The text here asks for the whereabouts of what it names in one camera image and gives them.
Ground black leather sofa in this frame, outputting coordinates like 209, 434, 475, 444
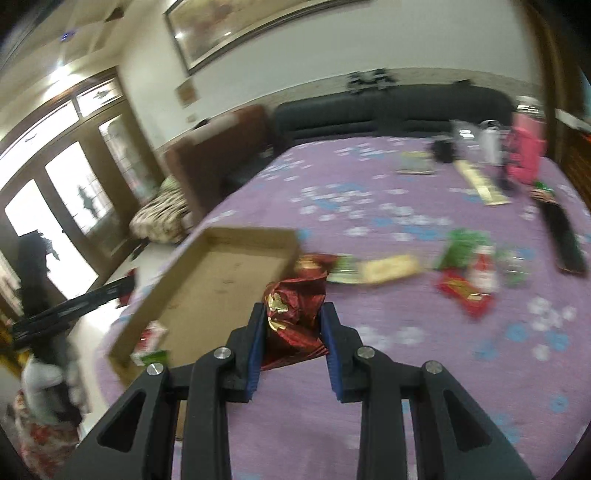
272, 85, 515, 153

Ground green and red candy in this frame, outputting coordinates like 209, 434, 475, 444
529, 182, 559, 204

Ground framed wall picture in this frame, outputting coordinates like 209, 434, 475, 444
164, 0, 370, 77

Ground small wall plaque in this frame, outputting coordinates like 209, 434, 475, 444
175, 78, 199, 109

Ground green pea snack packet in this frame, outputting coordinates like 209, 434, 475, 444
436, 228, 492, 271

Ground beige snack packet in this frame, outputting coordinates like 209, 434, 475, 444
362, 255, 421, 284

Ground brown brick-pattern counter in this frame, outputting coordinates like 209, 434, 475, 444
551, 108, 591, 204

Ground large red snack packet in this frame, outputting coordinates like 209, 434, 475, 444
436, 270, 497, 319

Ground clear green-edged packet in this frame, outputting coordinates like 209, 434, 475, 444
496, 249, 532, 287

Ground wooden glass doors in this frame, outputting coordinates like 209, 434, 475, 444
0, 67, 160, 296

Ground greenish thin booklet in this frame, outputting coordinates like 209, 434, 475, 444
396, 151, 437, 175

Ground black smartphone in case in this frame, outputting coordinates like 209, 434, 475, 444
538, 198, 588, 275

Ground cardboard box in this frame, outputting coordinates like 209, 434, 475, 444
107, 226, 303, 439

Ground dark red foil packet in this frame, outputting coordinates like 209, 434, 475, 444
295, 253, 340, 280
261, 272, 329, 370

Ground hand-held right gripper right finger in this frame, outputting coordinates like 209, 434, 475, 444
320, 302, 536, 480

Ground small black box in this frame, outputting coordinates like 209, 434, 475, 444
431, 134, 455, 163

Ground brown armchair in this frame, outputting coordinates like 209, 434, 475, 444
164, 104, 273, 232

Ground red floral cloth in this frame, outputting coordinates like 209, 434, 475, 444
7, 390, 79, 478

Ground small green white packet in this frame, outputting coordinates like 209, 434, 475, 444
328, 256, 365, 283

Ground cream squeeze tube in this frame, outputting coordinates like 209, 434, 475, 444
452, 159, 511, 206

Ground patterned brown white blanket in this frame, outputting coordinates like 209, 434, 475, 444
129, 178, 195, 244

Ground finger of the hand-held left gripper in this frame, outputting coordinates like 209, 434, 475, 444
60, 273, 138, 319

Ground purple floral tablecloth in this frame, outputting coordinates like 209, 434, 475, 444
95, 134, 591, 480

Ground dark wooden door frame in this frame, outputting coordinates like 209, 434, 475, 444
517, 0, 591, 121

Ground pink bottle with knitted sleeve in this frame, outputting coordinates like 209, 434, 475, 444
503, 97, 548, 183

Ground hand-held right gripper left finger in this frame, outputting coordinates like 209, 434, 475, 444
60, 302, 269, 480

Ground white round container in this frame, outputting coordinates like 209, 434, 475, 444
480, 121, 504, 164

